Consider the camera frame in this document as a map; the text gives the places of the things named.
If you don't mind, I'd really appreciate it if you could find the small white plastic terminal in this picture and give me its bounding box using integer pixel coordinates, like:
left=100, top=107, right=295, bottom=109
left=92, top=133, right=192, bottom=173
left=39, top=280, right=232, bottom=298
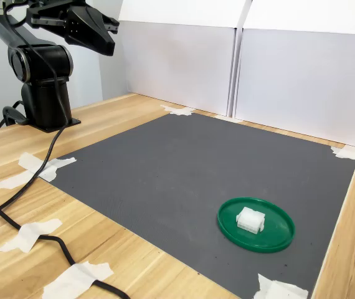
left=235, top=206, right=266, bottom=234

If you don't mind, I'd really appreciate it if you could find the round green lid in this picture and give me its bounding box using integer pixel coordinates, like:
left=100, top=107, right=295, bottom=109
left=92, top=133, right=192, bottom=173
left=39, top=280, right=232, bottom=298
left=217, top=196, right=296, bottom=254

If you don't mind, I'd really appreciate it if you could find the white tape on mat corner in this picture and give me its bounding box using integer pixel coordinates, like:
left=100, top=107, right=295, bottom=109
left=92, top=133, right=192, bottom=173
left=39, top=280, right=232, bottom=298
left=252, top=273, right=310, bottom=299
left=160, top=104, right=194, bottom=117
left=0, top=151, right=77, bottom=192
left=330, top=145, right=355, bottom=166

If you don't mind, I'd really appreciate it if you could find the dark grey mat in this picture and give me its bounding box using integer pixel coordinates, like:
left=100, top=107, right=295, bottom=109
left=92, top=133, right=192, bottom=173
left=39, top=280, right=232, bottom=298
left=50, top=112, right=355, bottom=299

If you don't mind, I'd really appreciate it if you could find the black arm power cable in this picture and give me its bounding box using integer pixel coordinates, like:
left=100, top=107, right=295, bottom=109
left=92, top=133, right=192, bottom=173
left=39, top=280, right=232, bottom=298
left=0, top=99, right=29, bottom=130

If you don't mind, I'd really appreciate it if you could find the long black camera cable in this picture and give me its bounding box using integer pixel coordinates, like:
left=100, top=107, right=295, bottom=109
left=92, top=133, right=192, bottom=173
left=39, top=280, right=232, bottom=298
left=0, top=0, right=131, bottom=299

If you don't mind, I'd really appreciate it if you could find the white tape over cable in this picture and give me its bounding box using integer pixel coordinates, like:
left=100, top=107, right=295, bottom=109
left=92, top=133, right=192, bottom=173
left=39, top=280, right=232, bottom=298
left=41, top=260, right=115, bottom=299
left=0, top=218, right=64, bottom=254

